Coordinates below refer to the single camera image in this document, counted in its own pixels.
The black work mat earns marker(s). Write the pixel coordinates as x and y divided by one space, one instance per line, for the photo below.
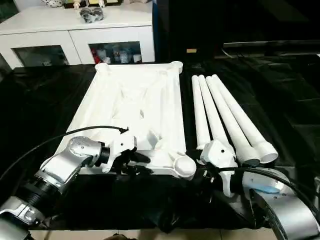
40 100

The black tv cabinet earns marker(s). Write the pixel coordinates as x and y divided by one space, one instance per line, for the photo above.
225 25

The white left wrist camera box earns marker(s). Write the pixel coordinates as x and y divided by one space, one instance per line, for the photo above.
122 145

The toy figures behind cabinet glass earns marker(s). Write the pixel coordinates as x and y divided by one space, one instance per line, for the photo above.
117 54

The silver left leg black foot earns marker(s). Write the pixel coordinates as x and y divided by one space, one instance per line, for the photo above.
117 236

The white plastic table top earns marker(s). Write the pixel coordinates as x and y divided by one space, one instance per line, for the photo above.
130 100

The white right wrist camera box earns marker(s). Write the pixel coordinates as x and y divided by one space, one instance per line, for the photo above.
217 152

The white plastic table leg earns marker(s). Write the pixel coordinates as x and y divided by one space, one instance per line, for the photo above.
199 110
212 112
230 120
245 117

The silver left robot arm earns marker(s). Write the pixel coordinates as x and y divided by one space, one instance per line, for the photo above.
65 165

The grey plush toy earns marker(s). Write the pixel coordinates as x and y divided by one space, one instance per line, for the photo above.
91 15

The white cabinet with glass doors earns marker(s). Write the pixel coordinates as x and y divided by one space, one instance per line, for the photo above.
50 25

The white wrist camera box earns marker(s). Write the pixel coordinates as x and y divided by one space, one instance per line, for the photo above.
217 152
122 145

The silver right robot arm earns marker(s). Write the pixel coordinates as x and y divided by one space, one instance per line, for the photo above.
295 215

